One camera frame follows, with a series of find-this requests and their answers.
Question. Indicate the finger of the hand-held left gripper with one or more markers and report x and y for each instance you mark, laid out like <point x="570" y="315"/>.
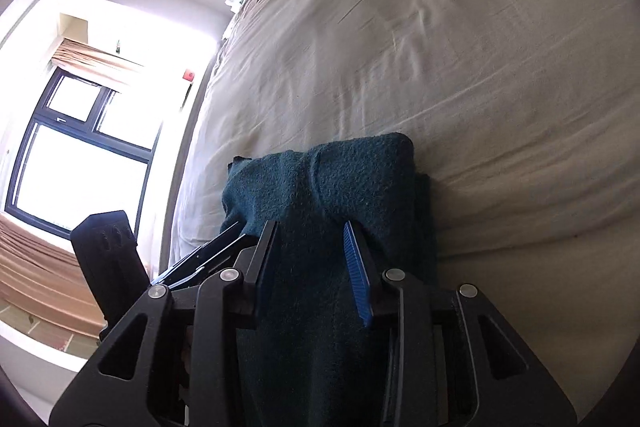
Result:
<point x="220" y="234"/>
<point x="200" y="264"/>

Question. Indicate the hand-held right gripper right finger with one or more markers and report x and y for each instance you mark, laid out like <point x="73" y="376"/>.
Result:
<point x="357" y="277"/>

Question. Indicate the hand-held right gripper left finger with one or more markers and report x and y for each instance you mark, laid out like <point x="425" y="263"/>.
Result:
<point x="263" y="267"/>

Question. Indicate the dark teal knit sweater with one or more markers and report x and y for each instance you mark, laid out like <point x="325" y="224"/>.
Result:
<point x="320" y="232"/>

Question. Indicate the dark framed window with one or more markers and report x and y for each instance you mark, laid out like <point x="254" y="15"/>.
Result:
<point x="80" y="157"/>

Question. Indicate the tan window blind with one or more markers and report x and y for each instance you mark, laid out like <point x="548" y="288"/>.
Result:
<point x="95" y="59"/>

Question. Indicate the bed with beige sheet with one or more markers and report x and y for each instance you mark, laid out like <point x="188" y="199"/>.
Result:
<point x="425" y="57"/>

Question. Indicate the red wall fixture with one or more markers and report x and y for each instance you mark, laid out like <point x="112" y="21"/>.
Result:
<point x="190" y="74"/>

